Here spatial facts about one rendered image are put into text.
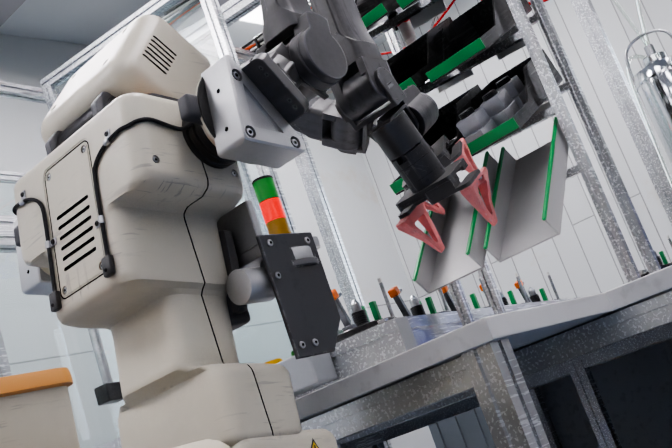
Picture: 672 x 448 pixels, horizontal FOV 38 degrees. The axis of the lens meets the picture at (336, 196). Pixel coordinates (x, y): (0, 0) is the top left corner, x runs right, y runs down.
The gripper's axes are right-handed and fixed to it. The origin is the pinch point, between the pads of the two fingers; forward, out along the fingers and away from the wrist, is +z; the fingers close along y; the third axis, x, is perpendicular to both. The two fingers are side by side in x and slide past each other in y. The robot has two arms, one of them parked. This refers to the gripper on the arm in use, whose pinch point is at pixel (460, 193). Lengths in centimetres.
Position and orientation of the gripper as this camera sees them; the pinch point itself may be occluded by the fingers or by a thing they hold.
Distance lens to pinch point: 174.2
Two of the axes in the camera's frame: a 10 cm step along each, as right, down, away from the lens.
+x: -1.3, 5.0, -8.6
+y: -6.5, 6.1, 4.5
